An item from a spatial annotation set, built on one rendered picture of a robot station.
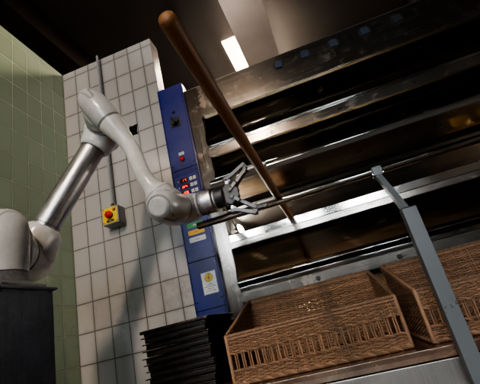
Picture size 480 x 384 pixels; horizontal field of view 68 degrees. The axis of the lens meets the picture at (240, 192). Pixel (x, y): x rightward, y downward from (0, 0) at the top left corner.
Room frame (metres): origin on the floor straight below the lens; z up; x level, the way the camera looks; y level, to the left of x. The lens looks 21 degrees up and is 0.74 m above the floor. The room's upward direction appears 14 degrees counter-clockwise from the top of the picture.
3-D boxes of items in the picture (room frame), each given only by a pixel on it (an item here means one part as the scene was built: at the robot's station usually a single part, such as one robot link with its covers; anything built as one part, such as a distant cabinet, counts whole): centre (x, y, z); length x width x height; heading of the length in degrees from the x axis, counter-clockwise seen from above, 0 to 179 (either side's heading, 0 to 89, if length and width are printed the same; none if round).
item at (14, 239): (1.08, 0.79, 1.17); 0.18 x 0.16 x 0.22; 14
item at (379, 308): (1.42, -0.15, 0.72); 0.56 x 0.49 x 0.28; 80
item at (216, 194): (1.21, 0.05, 1.19); 0.09 x 0.07 x 0.08; 79
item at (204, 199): (1.22, 0.12, 1.19); 0.09 x 0.06 x 0.09; 169
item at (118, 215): (1.82, 0.71, 1.46); 0.10 x 0.07 x 0.10; 79
